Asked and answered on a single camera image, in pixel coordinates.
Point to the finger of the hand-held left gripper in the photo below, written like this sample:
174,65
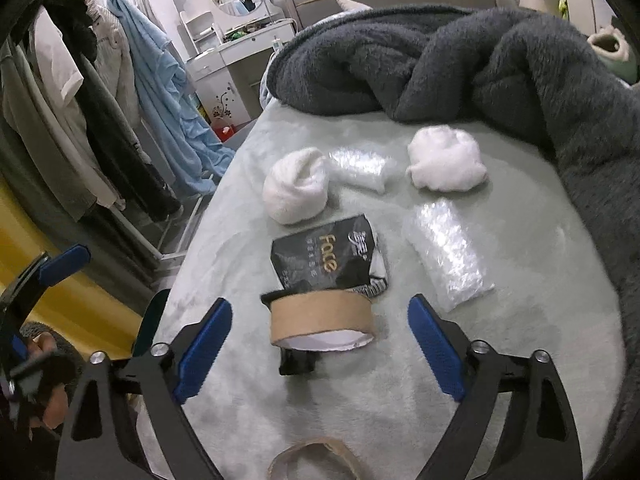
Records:
65,261

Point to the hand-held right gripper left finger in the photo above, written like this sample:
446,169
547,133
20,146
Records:
205,355

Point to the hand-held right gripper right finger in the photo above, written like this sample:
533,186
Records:
436,352

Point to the long bubble wrap bag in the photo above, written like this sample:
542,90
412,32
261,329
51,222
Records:
445,252

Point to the wide cardboard tape roll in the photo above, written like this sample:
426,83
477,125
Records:
320,317

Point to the thin cardboard tape roll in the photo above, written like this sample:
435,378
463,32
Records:
312,452

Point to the black foil packet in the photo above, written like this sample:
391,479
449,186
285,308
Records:
320,260

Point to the smooth white cotton wad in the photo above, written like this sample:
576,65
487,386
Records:
296,192

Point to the lumpy white cotton wad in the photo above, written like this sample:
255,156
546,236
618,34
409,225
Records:
445,160

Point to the small clear plastic bag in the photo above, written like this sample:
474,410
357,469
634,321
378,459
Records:
360,165

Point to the person's left hand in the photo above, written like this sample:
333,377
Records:
45,347

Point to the yellow cloth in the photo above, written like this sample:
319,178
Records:
60,220

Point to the pale green fuzzy bed sheet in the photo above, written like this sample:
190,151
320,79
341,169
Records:
525,340

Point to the small black plastic object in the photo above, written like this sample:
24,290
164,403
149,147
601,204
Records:
297,361

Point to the white metal clothes rack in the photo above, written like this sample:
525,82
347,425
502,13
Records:
175,240

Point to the black hanging garment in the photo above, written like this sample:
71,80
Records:
115,125

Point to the grey-green hanging garment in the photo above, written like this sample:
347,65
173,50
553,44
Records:
20,110

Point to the white shirt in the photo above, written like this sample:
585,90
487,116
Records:
55,90

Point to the light blue garment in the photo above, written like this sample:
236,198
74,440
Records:
170,105

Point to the small red object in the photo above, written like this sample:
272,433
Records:
223,132

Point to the white dressing table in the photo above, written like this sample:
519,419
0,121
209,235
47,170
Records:
235,65

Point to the dark grey fleece blanket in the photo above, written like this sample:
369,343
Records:
525,70

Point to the white pillow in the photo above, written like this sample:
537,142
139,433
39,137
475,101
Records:
354,6

